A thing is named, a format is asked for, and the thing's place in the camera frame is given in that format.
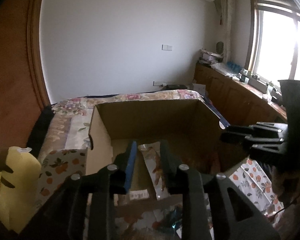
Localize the window with frame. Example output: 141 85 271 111
248 0 300 86

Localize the yellow plush toy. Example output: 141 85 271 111
0 146 42 233

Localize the orange-print white tablecloth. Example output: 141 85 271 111
36 150 283 238

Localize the wooden wardrobe door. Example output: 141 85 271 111
0 0 50 159

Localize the wooden sideboard cabinet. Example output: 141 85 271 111
194 62 287 126

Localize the teal foil snack wrapper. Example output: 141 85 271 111
161 208 183 234

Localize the brown cardboard box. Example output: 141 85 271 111
85 99 251 205

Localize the white wall switch plate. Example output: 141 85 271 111
161 44 173 51

